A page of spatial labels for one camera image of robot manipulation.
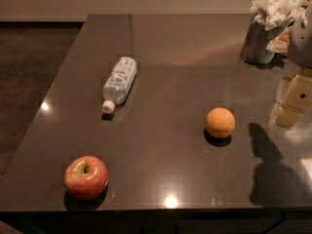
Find grey metal cup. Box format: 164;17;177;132
240;22;286;65

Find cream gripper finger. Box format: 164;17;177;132
274;74;312;129

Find clear plastic water bottle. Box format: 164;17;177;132
101;57;137;114

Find red apple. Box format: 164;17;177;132
63;156;108;201

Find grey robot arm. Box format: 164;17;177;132
271;3;312;129

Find orange fruit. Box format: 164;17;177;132
206;107;235;138

